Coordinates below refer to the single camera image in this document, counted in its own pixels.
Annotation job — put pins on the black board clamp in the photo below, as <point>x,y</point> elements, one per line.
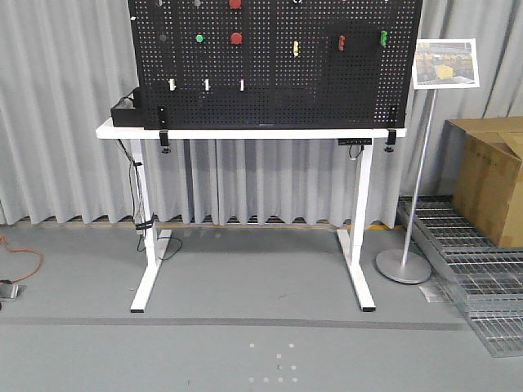
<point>391,122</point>
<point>163,133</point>

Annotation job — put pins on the black box on table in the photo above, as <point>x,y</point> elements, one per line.
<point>128,111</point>

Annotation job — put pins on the upper red push button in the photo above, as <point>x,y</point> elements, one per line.
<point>235,4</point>

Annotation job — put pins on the black perforated pegboard panel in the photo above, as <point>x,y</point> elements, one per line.
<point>322,88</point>

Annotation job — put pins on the metal sign stand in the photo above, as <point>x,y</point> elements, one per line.
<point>404,266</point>

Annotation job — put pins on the red push button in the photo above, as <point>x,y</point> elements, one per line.
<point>235,4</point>
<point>236,38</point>

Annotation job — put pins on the black table control panel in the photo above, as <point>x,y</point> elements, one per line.
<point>354,141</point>

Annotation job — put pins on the white height-adjustable table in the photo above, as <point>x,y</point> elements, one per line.
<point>156,243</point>

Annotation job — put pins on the lower red push button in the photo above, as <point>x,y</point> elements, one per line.
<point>236,38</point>

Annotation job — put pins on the left black board clamp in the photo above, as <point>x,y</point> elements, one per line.
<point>163,133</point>

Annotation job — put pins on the green toggle switch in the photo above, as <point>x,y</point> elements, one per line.
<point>383,38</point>

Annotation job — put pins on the printed photo sign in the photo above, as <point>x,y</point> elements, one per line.
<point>445,64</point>

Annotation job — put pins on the red toggle switch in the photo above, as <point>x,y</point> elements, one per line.
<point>341,42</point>

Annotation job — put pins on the brown cardboard box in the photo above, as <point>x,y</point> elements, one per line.
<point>488,192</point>

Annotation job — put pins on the grey curtain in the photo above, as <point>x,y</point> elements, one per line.
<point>65,63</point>

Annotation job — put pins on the right black board clamp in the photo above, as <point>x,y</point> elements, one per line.
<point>391,122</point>

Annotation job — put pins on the metal floor grating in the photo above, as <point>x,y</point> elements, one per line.
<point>482,280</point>

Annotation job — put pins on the grey foot pedal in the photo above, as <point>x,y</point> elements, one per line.
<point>9,291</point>

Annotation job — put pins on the left white rocker switch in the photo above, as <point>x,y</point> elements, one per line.
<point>172,84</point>

